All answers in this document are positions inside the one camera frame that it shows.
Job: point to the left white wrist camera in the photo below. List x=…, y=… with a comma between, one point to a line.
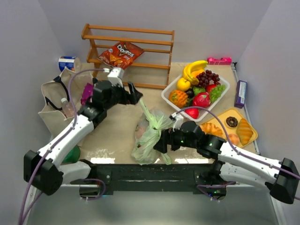
x=115, y=76

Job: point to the golden croissant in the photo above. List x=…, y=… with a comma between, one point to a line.
x=244, y=131

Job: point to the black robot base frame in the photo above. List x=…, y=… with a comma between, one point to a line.
x=107, y=179

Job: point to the round peach bun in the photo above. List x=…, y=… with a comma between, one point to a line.
x=234, y=139

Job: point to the light green plastic bag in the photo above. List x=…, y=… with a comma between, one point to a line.
x=147, y=133

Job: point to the blue white can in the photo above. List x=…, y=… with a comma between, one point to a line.
x=72, y=63

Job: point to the green leafy vegetable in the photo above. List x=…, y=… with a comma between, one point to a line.
x=198, y=90

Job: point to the beige canvas tote bag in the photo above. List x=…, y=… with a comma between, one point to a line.
x=63, y=86

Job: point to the white fruit tray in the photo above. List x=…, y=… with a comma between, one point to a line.
x=173, y=85

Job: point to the green grapes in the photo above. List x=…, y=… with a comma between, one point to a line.
x=216, y=92

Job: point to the yellow banana bunch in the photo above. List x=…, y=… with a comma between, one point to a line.
x=192, y=67

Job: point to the red apple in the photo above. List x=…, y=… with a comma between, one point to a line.
x=192, y=112

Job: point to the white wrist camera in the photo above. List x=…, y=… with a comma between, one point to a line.
x=115, y=76
x=177, y=120

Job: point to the pink dragon fruit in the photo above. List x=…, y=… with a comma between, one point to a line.
x=202, y=100

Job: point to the yellow bread tray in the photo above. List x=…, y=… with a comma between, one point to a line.
x=213, y=127

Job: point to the yellow apple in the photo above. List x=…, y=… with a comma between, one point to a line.
x=183, y=84

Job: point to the dark red grapes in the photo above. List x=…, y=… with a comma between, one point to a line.
x=206, y=78

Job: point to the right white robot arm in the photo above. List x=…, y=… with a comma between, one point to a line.
x=279, y=177

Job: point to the chocolate donut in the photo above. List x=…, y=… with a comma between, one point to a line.
x=231, y=122

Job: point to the Doritos chip bag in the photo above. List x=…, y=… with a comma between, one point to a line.
x=121, y=55

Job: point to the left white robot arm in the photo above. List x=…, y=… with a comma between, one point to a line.
x=44, y=169

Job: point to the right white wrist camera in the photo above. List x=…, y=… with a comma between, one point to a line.
x=177, y=120

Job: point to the green cloth bundle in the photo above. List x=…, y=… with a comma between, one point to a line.
x=73, y=156

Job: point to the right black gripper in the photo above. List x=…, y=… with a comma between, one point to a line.
x=165, y=139

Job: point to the orange spiky horned melon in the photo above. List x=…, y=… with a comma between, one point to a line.
x=178, y=98

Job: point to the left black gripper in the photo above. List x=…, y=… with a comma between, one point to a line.
x=128, y=95

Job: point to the pink box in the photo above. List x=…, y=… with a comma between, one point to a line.
x=221, y=61

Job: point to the wooden shelf rack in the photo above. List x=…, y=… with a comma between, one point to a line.
x=100, y=43

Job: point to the clear plastic water bottle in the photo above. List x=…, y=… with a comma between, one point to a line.
x=67, y=108

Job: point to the purple box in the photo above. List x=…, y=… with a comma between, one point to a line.
x=240, y=96

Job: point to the purple snack bag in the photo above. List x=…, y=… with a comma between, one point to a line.
x=87, y=93

